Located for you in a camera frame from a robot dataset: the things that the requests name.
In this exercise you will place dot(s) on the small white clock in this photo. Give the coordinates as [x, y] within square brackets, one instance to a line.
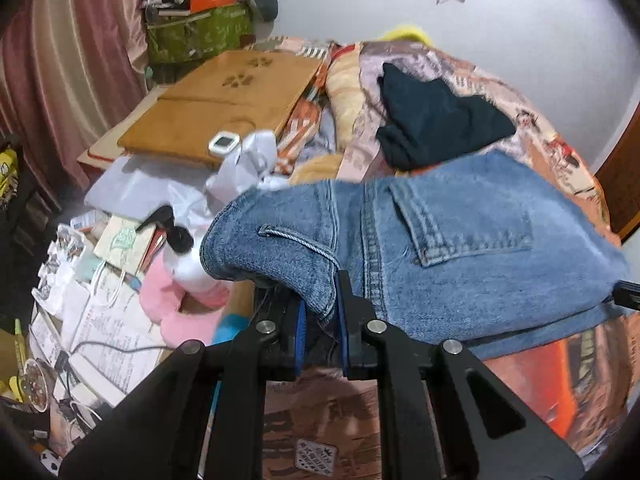
[223, 142]

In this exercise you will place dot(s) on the white plastic bag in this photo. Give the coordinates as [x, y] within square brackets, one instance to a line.
[245, 165]

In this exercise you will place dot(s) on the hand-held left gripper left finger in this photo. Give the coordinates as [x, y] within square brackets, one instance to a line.
[300, 330]

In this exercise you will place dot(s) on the green storage bag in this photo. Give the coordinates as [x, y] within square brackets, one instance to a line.
[197, 30]

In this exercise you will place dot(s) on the orange box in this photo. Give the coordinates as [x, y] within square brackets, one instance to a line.
[210, 0]

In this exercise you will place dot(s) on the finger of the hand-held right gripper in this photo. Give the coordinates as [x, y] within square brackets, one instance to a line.
[627, 296]

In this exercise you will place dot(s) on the printed blanket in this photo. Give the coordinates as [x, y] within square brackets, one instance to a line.
[450, 310]

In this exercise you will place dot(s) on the yellow plush toy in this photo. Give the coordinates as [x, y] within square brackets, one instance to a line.
[407, 33]

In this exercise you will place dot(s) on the white pump bottle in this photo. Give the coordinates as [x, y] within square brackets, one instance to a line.
[187, 260]

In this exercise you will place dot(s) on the wooden door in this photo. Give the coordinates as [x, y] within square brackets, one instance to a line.
[622, 180]

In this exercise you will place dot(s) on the green patterned booklet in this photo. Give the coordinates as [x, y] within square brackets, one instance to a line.
[127, 245]

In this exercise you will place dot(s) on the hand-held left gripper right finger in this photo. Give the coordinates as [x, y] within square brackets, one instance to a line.
[342, 310]

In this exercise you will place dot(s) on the white paper bag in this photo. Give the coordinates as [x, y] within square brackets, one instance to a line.
[107, 325]

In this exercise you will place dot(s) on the wooden lap desk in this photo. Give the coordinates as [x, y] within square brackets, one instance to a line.
[220, 105]

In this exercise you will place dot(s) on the black garment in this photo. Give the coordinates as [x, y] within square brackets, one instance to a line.
[430, 120]

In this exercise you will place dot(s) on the pink curtain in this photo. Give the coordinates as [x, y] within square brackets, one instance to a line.
[70, 70]

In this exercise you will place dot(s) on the blue denim pants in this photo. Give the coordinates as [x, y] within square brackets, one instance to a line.
[440, 245]

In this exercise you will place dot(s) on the pink plush slipper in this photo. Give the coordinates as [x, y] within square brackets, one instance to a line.
[185, 305]

